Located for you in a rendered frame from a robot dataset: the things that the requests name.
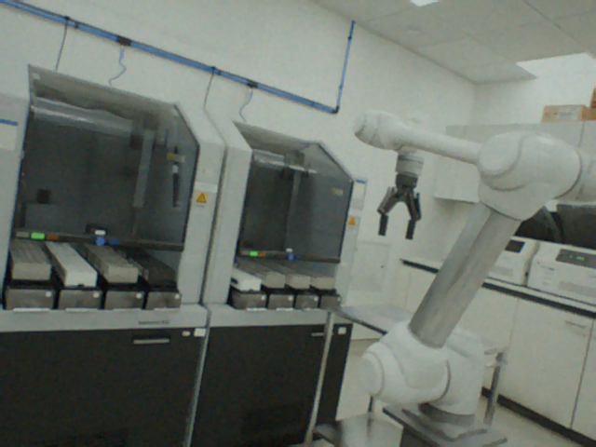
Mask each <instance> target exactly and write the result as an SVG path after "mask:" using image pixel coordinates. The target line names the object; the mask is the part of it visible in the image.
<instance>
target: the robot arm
mask: <svg viewBox="0 0 596 447"><path fill-rule="evenodd" d="M353 132H354V135H355V136H356V137H357V138H358V139H359V140H360V141H362V142H364V143H366V144H368V145H370V146H372V147H375V148H378V149H382V150H392V151H394V152H396V153H398V155H397V159H396V165H395V169H394V171H395V172H397V173H398V174H396V176H395V182H394V184H395V185H396V186H391V185H389V186H388V189H387V192H386V195H385V197H384V198H383V200H382V202H381V203H380V205H379V206H378V208H377V209H376V211H377V212H378V214H381V216H380V222H379V224H380V225H379V229H378V234H377V235H378V236H383V237H385V236H386V230H387V227H388V222H389V215H388V214H389V213H390V212H391V210H392V209H393V207H394V206H395V205H397V204H398V203H400V202H401V203H404V204H405V205H406V206H407V209H408V212H409V214H410V217H411V220H409V222H408V226H407V230H406V236H405V239H409V240H413V236H414V231H415V225H416V222H419V221H420V220H422V215H421V208H420V201H419V197H420V193H419V192H415V191H414V188H416V186H417V181H418V178H417V177H416V176H421V173H422V168H423V164H424V159H425V157H426V154H427V152H429V153H432V154H436V155H439V156H444V157H447V158H453V159H457V160H460V161H464V162H467V163H468V164H472V165H475V166H477V169H478V173H479V175H480V181H479V186H478V199H479V200H480V201H479V202H478V204H477V205H476V207H475V208H474V210H473V211H472V213H471V214H470V216H469V218H468V220H467V222H466V226H465V227H464V228H463V230H462V232H461V233H460V235H459V237H458V239H457V240H456V242H455V243H454V245H453V247H452V249H451V250H450V251H449V253H448V255H447V257H446V258H445V260H444V262H443V264H442V265H441V267H440V271H439V273H438V274H437V275H436V276H435V278H434V280H433V282H432V283H431V285H430V287H429V289H428V290H427V293H426V295H425V296H424V297H423V299H422V301H421V302H420V304H419V306H418V307H417V308H416V312H415V314H414V315H413V318H412V319H407V320H404V321H400V322H398V323H397V324H396V325H395V326H394V327H393V328H392V330H391V331H390V332H389V333H388V334H387V335H386V336H384V337H383V338H382V339H381V340H380V341H379V342H378V343H373V344H371V345H370V346H369V347H368V349H367V350H366V351H365V352H364V354H363V355H362V357H361V359H360V362H359V380H360V383H361V385H362V386H363V388H364V389H366V390H367V391H368V392H369V394H371V395H372V397H373V398H375V399H377V400H380V401H382V402H385V403H389V404H393V405H404V406H402V408H401V412H402V413H404V414H408V415H410V416H411V417H413V418H415V419H416V420H418V422H420V423H422V424H423V425H425V426H426V427H429V428H430V429H432V430H433V431H435V432H437V433H438V434H440V435H441V436H442V437H443V438H444V439H445V440H448V441H457V440H460V439H463V438H466V437H469V436H473V435H476V434H481V433H484V434H485V433H488V429H489V427H487V426H486V425H485V424H484V423H482V422H480V421H478V420H476V419H474V417H475V411H476V407H477V403H478V400H479V397H480V393H481V387H482V382H483V376H484V369H485V355H484V349H483V345H482V343H481V341H480V339H479V337H478V335H477V334H475V333H473V332H470V331H467V330H466V329H463V328H459V327H456V325H457V323H458V321H459V320H460V319H461V318H462V317H463V315H464V314H465V312H466V309H467V307H468V305H469V304H470V302H471V300H472V299H473V297H475V295H476V293H477V292H478V290H479V289H480V287H481V285H482V283H483V282H484V280H485V279H486V278H487V276H488V275H489V274H490V272H491V269H492V268H493V266H494V264H495V262H496V261H497V259H498V257H499V256H500V254H501V253H502V251H503V250H504V249H505V247H506V246H507V244H508V243H509V241H510V240H511V238H512V236H513V235H514V233H515V232H516V228H517V227H518V226H519V225H520V223H521V221H524V220H526V219H528V218H530V217H532V216H533V215H534V214H535V213H536V212H537V211H538V210H539V209H541V208H542V207H543V205H544V204H545V203H548V202H549V201H550V200H555V201H568V202H570V201H571V202H575V203H579V202H596V156H591V155H590V154H587V153H585V152H583V151H581V150H579V149H577V148H575V147H574V146H573V145H571V144H569V143H566V142H565V141H563V140H561V139H559V138H557V137H554V136H552V135H549V134H547V133H545V132H541V131H533V130H529V129H514V130H508V131H504V132H499V133H496V134H494V135H493V136H492V137H491V138H489V139H488V140H487V141H486V142H485V143H484V144H482V143H477V142H471V141H467V140H463V139H459V138H455V137H451V136H447V135H442V134H435V133H431V132H432V123H431V116H430V115H429V114H427V113H426V112H423V111H411V112H408V113H407V114H406V115H405V116H404V117H403V118H401V117H399V116H396V115H393V114H391V113H389V112H378V111H365V112H362V113H359V114H358V115H357V116H356V118H355V120H354V122H353ZM417 215H418V216H417ZM412 404H414V405H412Z"/></svg>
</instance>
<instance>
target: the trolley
mask: <svg viewBox="0 0 596 447"><path fill-rule="evenodd" d="M327 311H328V313H327V318H326V322H325V328H324V333H323V338H322V342H321V347H320V357H319V363H318V371H317V376H316V382H315V386H314V391H313V396H312V401H311V406H310V412H309V415H308V421H307V426H306V432H305V440H304V445H303V447H311V442H312V438H313V433H315V434H317V435H318V436H319V437H321V438H322V439H324V440H325V441H327V442H328V443H329V444H330V445H331V446H333V447H399V445H400V437H401V432H402V429H401V428H399V427H397V426H395V425H394V424H393V423H391V422H389V421H388V420H386V419H385V418H384V417H382V416H380V415H379V414H377V413H374V408H375V403H376V399H375V398H373V397H372V395H370V400H369V411H368V412H367V413H359V414H356V415H352V416H348V417H346V418H343V419H339V420H336V421H332V422H329V423H326V424H322V425H319V426H316V427H315V423H316V418H317V413H318V405H319V399H320V390H321V385H322V379H323V374H324V369H325V365H326V359H327V355H328V350H329V344H330V340H331V335H332V325H333V321H334V316H335V315H337V316H339V317H341V318H344V319H349V320H351V321H354V322H356V323H358V324H360V325H362V326H364V327H367V328H368V329H370V330H373V331H375V332H379V333H381V334H382V338H383V337H384V336H386V335H387V334H388V333H389V332H390V331H391V330H392V328H393V327H394V326H395V325H396V324H397V323H398V322H400V321H404V320H407V319H412V318H413V315H414V314H415V313H413V312H410V311H408V310H405V309H402V308H399V307H396V306H394V305H348V306H328V308H327ZM478 337H479V336H478ZM479 339H480V341H481V343H482V345H483V349H484V355H485V356H486V355H491V354H494V353H497V355H496V356H495V358H494V360H495V363H491V364H487V365H485V369H492V368H494V372H493V382H492V386H491V391H490V395H489V399H488V403H487V408H486V413H485V417H484V421H483V423H485V424H486V425H488V426H490V427H491V426H492V422H493V418H494V406H495V402H496V397H497V393H498V388H499V384H500V379H501V374H502V370H503V366H504V365H507V364H508V360H506V359H505V357H506V353H507V351H508V346H507V345H500V344H498V343H495V342H492V341H491V340H488V339H485V338H482V337H479ZM485 369H484V370H485Z"/></svg>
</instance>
